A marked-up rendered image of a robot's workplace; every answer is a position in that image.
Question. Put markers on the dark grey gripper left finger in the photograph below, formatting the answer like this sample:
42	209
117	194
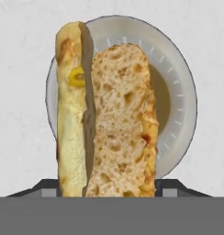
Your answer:
46	187

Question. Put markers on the split yellow bread bun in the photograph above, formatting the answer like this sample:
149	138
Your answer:
117	122

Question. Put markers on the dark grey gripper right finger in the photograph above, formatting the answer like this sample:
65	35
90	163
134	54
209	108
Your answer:
173	187

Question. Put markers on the white round plate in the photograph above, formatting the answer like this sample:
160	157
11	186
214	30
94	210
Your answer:
175	101

